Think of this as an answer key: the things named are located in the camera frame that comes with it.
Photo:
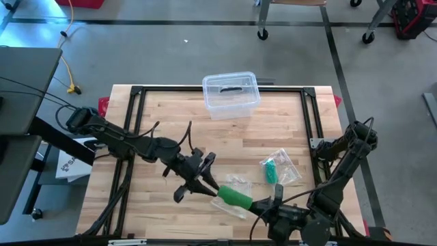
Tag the long green bandage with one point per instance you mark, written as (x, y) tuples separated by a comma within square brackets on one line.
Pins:
[(235, 198)]

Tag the green bandage roll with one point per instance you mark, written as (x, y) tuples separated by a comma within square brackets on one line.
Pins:
[(270, 172)]

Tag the black aluminium rig frame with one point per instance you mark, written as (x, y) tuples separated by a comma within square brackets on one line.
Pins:
[(170, 89)]

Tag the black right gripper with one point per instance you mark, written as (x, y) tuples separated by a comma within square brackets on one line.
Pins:
[(286, 218)]

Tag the large clear plastic bag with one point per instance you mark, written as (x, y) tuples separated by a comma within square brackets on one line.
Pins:
[(288, 167)]

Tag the silver corner bracket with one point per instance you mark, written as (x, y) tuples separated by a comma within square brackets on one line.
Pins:
[(315, 140)]

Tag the red black tool crate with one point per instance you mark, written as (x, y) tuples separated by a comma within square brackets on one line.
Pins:
[(413, 17)]

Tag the clear plastic storage box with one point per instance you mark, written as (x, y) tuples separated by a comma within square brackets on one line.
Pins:
[(232, 102)]

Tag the small clear plastic bag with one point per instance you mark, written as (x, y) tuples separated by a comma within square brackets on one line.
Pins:
[(237, 181)]

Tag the white box under table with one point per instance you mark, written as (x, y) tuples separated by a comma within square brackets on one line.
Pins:
[(71, 167)]

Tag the red corner tag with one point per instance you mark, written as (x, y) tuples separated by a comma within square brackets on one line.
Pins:
[(104, 106), (337, 101), (366, 227)]

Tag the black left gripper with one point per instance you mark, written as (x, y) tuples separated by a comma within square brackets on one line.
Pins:
[(189, 167)]

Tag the grey desk top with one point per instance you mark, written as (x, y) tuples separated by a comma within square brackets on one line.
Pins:
[(27, 89), (17, 177)]

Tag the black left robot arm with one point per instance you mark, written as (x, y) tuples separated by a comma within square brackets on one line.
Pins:
[(119, 140)]

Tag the red floor bin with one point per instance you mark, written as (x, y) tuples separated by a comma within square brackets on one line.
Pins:
[(82, 3)]

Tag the grey metal bar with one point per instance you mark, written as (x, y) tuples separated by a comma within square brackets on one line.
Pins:
[(431, 109)]

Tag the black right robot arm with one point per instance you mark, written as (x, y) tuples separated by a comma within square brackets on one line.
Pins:
[(345, 171)]

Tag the black support beam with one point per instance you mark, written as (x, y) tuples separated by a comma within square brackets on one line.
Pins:
[(58, 138)]

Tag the grey wheeled cart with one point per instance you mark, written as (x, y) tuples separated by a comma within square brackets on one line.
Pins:
[(263, 34)]

